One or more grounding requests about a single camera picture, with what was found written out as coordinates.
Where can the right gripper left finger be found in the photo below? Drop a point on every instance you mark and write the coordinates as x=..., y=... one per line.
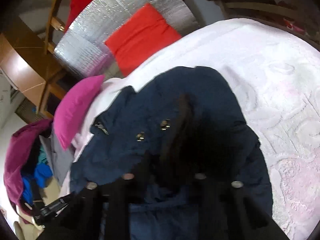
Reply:
x=97, y=212

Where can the silver foil insulation panel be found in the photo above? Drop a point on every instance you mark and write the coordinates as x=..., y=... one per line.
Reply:
x=82, y=50

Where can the grey coat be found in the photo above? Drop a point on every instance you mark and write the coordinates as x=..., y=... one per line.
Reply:
x=59, y=160

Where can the red pillow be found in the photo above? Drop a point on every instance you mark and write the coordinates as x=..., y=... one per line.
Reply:
x=145, y=33

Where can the white fluffy blanket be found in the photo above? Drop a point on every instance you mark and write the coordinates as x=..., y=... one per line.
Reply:
x=275, y=76

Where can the pink pillow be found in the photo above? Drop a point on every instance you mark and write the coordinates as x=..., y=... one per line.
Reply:
x=73, y=107

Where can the wooden pillar cabinet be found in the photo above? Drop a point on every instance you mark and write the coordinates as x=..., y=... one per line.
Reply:
x=38, y=76

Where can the magenta velvet garment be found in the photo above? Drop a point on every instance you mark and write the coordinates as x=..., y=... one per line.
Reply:
x=17, y=154

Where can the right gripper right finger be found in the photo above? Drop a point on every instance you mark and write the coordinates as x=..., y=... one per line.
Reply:
x=237, y=208

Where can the blue garment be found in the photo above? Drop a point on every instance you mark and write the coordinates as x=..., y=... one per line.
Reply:
x=38, y=177

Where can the navy blue puffer jacket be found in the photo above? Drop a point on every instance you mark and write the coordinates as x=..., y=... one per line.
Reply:
x=184, y=121

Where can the teal garment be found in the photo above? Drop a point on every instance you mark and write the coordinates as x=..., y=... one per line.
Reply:
x=42, y=156

